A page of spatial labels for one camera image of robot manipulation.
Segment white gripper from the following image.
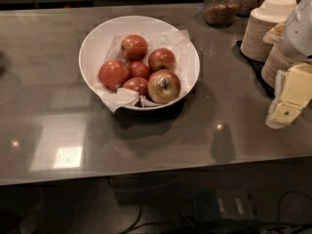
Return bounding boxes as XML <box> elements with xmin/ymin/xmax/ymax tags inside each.
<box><xmin>263</xmin><ymin>0</ymin><xmax>312</xmax><ymax>129</ymax></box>

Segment red yellow apple with stem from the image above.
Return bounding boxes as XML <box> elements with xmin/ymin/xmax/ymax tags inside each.
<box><xmin>147</xmin><ymin>69</ymin><xmax>181</xmax><ymax>104</ymax></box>

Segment red apple right back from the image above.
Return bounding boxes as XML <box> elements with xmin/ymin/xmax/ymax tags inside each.
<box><xmin>148</xmin><ymin>48</ymin><xmax>176</xmax><ymax>72</ymax></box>

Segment red apple front small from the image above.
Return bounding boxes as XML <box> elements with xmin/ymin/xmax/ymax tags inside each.
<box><xmin>123</xmin><ymin>77</ymin><xmax>148</xmax><ymax>96</ymax></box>

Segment red apple centre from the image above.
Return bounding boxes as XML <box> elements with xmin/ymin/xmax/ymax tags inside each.
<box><xmin>128</xmin><ymin>61</ymin><xmax>151</xmax><ymax>80</ymax></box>

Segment red apple top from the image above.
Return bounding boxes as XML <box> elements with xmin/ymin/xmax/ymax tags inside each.
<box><xmin>121</xmin><ymin>34</ymin><xmax>148</xmax><ymax>61</ymax></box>

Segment red apple left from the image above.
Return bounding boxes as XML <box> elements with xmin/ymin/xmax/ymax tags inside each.
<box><xmin>98</xmin><ymin>59</ymin><xmax>130</xmax><ymax>91</ymax></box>

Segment white ceramic bowl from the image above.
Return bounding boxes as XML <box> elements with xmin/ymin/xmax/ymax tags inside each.
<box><xmin>78</xmin><ymin>15</ymin><xmax>201</xmax><ymax>111</ymax></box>

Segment front stack paper plates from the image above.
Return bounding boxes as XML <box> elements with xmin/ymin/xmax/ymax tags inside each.
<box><xmin>261</xmin><ymin>43</ymin><xmax>294</xmax><ymax>88</ymax></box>

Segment stack paper plates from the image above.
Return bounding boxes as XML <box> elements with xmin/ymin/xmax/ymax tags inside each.
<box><xmin>261</xmin><ymin>43</ymin><xmax>294</xmax><ymax>88</ymax></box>
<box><xmin>240</xmin><ymin>0</ymin><xmax>296</xmax><ymax>62</ymax></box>

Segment black mat under plates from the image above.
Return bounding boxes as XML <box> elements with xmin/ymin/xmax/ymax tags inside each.
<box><xmin>236</xmin><ymin>40</ymin><xmax>275</xmax><ymax>99</ymax></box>

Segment back stack paper plates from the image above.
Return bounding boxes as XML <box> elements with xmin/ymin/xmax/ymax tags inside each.
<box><xmin>240</xmin><ymin>0</ymin><xmax>296</xmax><ymax>62</ymax></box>

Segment glass jar with grains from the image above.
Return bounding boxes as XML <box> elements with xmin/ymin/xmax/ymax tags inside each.
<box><xmin>203</xmin><ymin>0</ymin><xmax>242</xmax><ymax>27</ymax></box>

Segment white paper liner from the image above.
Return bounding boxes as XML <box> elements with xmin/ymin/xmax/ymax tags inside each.
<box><xmin>85</xmin><ymin>30</ymin><xmax>199</xmax><ymax>112</ymax></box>

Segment dark box under table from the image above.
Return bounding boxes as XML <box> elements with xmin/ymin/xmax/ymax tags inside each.
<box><xmin>192</xmin><ymin>190</ymin><xmax>257</xmax><ymax>223</ymax></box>

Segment black cable right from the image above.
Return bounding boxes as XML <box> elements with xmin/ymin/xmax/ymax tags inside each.
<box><xmin>276</xmin><ymin>190</ymin><xmax>312</xmax><ymax>227</ymax></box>

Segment black cable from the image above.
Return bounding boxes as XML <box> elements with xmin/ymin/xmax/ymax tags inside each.
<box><xmin>118</xmin><ymin>203</ymin><xmax>143</xmax><ymax>234</ymax></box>
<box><xmin>276</xmin><ymin>190</ymin><xmax>312</xmax><ymax>227</ymax></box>

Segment black cable left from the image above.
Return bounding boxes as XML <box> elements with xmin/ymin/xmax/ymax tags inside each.
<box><xmin>118</xmin><ymin>203</ymin><xmax>143</xmax><ymax>234</ymax></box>

